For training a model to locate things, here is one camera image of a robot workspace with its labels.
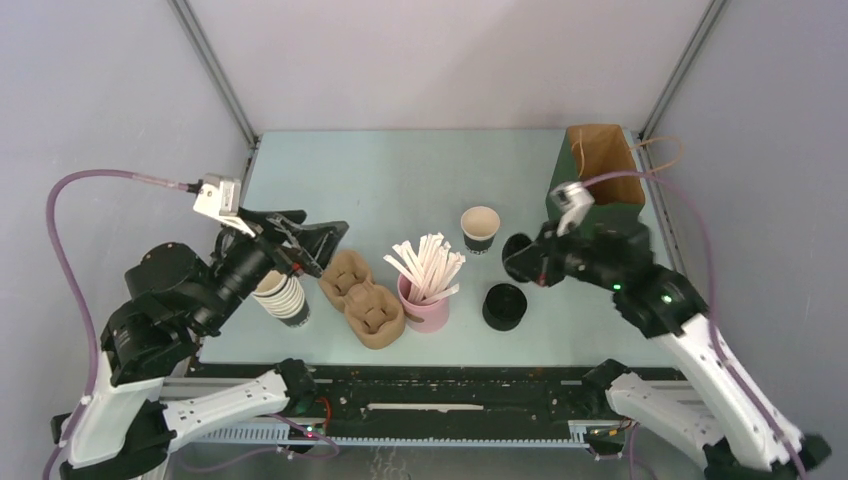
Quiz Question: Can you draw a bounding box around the brown cardboard cup carrier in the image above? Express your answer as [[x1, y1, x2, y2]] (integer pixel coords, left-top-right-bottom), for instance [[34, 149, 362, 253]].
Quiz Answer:
[[318, 250, 406, 350]]

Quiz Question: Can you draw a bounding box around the purple cable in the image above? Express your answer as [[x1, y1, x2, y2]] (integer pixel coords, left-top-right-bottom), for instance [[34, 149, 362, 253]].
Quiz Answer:
[[40, 169, 200, 480], [581, 170, 813, 480]]

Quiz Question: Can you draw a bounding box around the black paper coffee cup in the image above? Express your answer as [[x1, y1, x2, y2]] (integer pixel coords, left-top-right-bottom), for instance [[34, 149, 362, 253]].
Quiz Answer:
[[460, 206, 501, 255]]

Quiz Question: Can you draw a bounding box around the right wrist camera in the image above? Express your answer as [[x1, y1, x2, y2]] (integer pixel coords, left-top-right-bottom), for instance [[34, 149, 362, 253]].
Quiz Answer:
[[549, 182, 594, 237]]

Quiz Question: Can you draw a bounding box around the stack of paper cups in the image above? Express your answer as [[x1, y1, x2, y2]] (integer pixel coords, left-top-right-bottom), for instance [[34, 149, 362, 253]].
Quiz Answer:
[[252, 270, 310, 328]]

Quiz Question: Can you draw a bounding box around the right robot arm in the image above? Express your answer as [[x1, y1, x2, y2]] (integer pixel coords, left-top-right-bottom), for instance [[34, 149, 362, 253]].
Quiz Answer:
[[502, 221, 832, 479]]

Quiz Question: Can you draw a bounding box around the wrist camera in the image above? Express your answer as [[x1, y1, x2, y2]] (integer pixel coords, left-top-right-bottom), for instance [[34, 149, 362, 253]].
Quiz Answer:
[[549, 182, 594, 237], [193, 174, 257, 238]]

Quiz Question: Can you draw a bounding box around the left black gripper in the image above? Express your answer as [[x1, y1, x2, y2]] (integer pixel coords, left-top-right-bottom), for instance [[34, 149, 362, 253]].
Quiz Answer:
[[202, 204, 354, 331]]

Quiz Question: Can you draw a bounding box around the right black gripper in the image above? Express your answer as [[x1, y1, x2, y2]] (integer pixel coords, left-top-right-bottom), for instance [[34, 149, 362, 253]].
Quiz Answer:
[[502, 218, 620, 291]]

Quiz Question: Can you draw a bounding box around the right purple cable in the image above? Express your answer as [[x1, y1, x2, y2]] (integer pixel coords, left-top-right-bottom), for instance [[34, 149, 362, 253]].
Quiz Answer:
[[581, 170, 813, 480]]

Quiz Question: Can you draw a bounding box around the stack of black lids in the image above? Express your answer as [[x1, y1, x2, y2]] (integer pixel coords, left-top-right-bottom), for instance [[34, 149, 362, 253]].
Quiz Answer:
[[482, 283, 528, 332]]

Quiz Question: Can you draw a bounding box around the green paper bag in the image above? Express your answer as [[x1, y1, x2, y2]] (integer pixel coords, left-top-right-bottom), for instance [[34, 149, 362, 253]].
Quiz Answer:
[[550, 124, 646, 237]]

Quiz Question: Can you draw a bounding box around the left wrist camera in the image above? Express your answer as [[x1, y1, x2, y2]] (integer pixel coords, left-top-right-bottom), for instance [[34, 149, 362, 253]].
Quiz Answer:
[[193, 174, 257, 238]]

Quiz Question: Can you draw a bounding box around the bundle of white straws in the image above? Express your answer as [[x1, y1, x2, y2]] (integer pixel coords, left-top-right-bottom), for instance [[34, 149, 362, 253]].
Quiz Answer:
[[383, 233, 466, 305]]

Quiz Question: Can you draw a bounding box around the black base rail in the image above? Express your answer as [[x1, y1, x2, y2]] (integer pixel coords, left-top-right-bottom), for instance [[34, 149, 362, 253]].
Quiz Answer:
[[185, 362, 710, 444]]

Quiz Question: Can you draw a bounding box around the pink straw holder cup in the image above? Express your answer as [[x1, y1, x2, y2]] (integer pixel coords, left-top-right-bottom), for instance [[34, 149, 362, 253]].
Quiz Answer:
[[396, 275, 450, 334]]

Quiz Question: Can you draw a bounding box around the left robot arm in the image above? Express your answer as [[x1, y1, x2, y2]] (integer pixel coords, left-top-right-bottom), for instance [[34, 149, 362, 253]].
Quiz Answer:
[[51, 210, 349, 479]]

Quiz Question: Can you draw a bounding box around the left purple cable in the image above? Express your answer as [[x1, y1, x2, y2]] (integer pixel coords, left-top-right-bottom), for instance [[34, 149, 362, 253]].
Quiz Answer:
[[40, 169, 200, 480]]

